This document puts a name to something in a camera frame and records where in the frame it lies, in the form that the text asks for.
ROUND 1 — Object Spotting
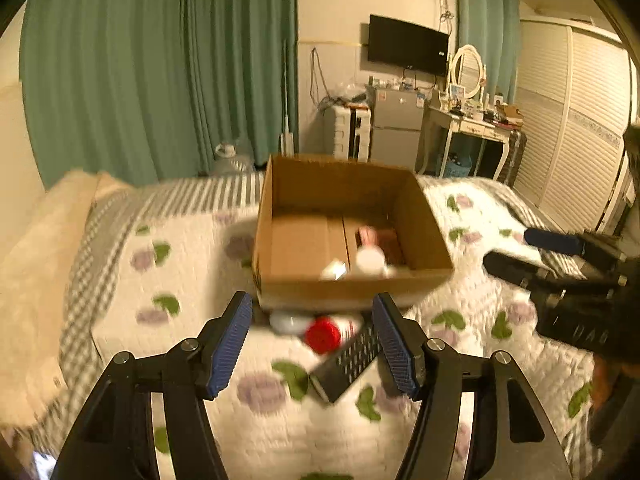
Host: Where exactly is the white louvered wardrobe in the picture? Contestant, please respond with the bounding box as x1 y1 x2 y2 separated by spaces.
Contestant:
514 18 637 231

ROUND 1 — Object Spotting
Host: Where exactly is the clear water jug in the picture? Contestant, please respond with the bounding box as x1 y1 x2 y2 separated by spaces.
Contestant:
212 143 254 176

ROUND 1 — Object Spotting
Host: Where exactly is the white vanity table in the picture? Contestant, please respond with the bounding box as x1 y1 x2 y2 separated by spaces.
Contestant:
418 106 513 181

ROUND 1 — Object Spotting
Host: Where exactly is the white suitcase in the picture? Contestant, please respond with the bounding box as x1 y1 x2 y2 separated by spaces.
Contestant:
323 103 371 162

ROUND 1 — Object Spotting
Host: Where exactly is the beige pillow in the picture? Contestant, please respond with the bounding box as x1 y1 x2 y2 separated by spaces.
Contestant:
1 170 132 427

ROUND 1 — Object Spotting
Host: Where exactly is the green curtain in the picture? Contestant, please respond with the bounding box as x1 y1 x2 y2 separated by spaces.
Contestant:
20 0 297 186
456 0 521 104

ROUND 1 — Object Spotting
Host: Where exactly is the green right curtain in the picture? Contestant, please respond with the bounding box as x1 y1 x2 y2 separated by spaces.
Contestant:
456 0 521 104

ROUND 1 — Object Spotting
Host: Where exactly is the floral white quilt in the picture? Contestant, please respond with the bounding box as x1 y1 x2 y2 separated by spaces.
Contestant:
30 174 600 479

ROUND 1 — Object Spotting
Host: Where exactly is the white plastic cup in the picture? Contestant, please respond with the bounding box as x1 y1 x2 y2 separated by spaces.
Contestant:
355 245 386 276

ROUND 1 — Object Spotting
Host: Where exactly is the brown cardboard box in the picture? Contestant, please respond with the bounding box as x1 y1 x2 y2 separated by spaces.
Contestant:
252 155 454 313

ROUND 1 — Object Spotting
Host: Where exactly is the black remote control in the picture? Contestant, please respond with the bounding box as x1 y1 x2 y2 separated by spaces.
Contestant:
309 318 381 404

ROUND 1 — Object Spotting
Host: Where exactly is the red cap white bottle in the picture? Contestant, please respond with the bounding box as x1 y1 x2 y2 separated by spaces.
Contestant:
269 311 364 356

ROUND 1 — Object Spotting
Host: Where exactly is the grey small fridge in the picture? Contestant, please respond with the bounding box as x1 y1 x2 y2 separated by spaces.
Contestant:
370 87 425 171

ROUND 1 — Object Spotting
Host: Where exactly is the white oval mirror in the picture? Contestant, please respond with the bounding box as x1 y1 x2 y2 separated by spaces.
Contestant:
447 44 486 101

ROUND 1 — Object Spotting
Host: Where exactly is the black wall television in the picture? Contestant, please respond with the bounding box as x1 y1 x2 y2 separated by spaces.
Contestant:
368 14 449 77

